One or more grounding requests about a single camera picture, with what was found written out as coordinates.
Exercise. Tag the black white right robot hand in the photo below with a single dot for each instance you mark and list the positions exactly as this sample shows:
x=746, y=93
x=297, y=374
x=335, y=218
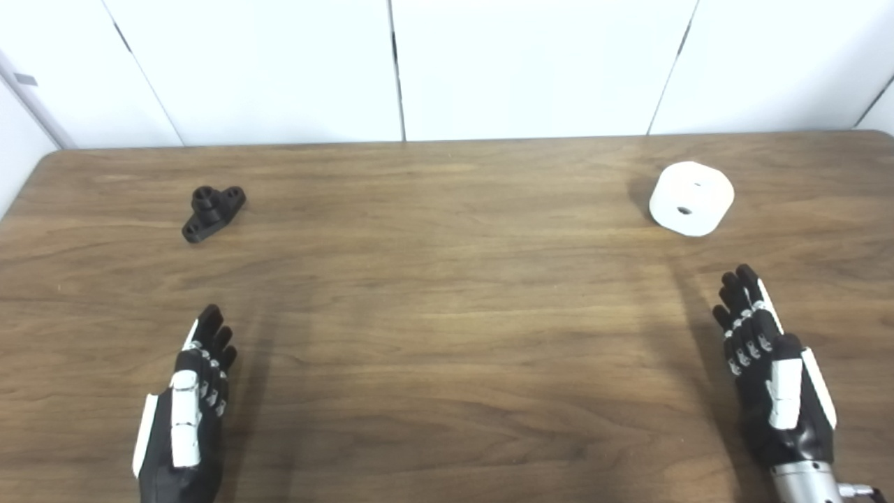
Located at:
x=786, y=391

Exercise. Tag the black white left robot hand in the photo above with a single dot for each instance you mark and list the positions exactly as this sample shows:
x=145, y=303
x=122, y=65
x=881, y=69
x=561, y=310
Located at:
x=183, y=419

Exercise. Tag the black flanged holder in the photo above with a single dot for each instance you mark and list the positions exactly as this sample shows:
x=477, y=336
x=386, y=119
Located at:
x=209, y=209

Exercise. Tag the round white piece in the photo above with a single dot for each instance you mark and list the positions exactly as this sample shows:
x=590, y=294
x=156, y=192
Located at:
x=698, y=195

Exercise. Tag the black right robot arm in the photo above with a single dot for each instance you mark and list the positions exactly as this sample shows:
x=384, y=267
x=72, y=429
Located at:
x=803, y=485

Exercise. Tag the small gray wall tag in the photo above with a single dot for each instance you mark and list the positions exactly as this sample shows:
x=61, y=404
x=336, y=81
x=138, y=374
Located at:
x=26, y=79

